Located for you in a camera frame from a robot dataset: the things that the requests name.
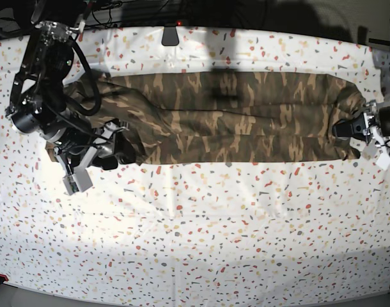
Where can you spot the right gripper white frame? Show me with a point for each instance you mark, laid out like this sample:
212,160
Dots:
77,151

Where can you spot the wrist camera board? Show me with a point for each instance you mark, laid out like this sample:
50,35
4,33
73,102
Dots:
77,182
383,161

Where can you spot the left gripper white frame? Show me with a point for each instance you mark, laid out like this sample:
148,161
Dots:
372,125

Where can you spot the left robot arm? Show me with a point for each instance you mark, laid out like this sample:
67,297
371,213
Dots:
381,60

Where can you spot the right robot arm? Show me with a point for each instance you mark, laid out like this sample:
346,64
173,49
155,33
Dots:
38,103

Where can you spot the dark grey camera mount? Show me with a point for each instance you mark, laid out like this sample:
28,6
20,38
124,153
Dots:
170,37

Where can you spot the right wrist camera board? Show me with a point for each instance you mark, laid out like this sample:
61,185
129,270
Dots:
77,182

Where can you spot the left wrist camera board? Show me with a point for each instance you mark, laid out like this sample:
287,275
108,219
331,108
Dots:
383,161

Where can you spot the camouflage T-shirt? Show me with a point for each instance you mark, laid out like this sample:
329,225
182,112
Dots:
230,116

